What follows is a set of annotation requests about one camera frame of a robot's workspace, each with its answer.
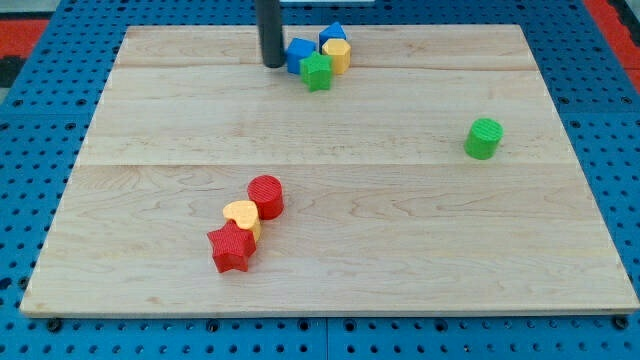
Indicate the wooden board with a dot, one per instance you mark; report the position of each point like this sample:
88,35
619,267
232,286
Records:
385,215

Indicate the red cylinder block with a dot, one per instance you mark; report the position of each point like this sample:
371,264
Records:
267,193

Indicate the yellow heart block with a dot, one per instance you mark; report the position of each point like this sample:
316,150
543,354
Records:
244,213

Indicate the green star block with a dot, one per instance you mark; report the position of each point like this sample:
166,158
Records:
316,71

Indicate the red star block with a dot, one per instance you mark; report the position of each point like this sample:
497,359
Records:
232,247

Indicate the yellow hexagon block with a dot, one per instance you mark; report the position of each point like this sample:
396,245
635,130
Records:
339,50

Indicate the blue cube block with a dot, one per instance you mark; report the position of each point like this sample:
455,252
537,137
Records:
298,50

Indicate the blue pentagon block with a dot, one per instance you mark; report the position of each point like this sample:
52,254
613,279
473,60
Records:
333,31

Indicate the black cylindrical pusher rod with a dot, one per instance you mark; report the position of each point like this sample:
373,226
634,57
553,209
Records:
270,31

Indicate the green cylinder block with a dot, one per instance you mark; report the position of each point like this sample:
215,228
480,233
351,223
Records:
483,138

